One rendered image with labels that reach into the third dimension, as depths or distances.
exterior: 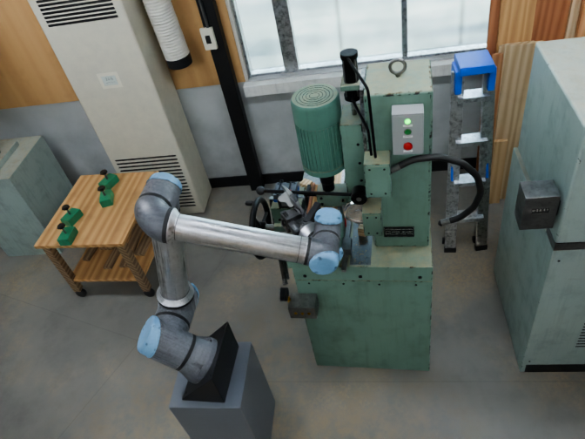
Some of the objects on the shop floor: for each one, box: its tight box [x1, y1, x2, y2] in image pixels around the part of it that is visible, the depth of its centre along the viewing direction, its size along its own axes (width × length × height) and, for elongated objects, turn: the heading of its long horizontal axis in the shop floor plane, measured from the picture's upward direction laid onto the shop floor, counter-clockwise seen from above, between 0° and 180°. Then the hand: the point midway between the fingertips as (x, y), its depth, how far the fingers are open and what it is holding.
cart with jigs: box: [34, 169, 159, 297], centre depth 324 cm, size 66×57×64 cm
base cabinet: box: [295, 280, 433, 371], centre depth 251 cm, size 45×58×71 cm
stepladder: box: [442, 50, 497, 253], centre depth 274 cm, size 27×25×116 cm
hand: (285, 199), depth 198 cm, fingers open, 14 cm apart
